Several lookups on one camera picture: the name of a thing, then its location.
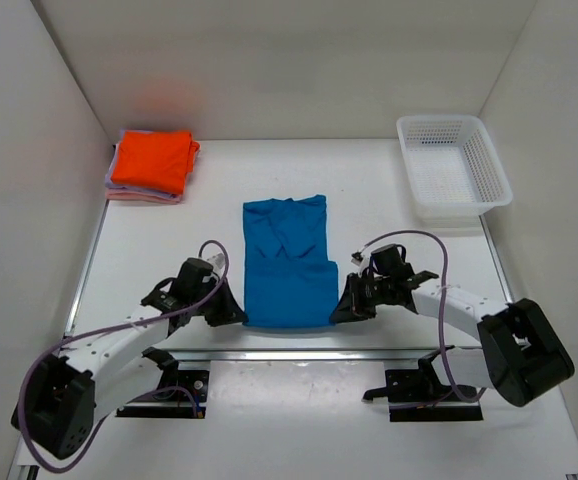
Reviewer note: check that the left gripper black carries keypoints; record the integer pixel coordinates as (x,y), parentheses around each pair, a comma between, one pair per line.
(230,311)

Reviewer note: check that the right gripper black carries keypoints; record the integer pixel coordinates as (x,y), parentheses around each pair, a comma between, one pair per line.
(351,305)

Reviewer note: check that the blue t shirt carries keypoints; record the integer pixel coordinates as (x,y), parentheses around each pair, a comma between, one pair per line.
(289,280)

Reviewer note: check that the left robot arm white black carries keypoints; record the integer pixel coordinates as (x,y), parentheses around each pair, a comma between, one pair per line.
(70,390)

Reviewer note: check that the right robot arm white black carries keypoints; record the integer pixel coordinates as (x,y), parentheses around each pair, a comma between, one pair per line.
(519,355)

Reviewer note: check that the white plastic basket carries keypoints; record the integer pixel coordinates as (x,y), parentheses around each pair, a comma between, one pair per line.
(452,166)

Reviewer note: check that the folded orange t shirt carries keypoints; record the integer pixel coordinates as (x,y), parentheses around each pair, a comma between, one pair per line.
(151,157)

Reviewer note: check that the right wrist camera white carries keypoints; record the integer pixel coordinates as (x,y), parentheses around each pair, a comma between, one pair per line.
(359,258)

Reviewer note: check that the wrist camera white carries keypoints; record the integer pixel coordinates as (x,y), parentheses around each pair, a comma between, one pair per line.
(359,258)
(219,263)

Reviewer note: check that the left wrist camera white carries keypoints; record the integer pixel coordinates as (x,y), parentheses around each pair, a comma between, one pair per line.
(219,263)

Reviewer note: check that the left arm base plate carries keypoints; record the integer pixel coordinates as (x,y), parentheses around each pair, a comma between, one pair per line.
(182,394)

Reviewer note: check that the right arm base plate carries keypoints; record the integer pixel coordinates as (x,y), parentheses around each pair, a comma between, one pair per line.
(415,394)

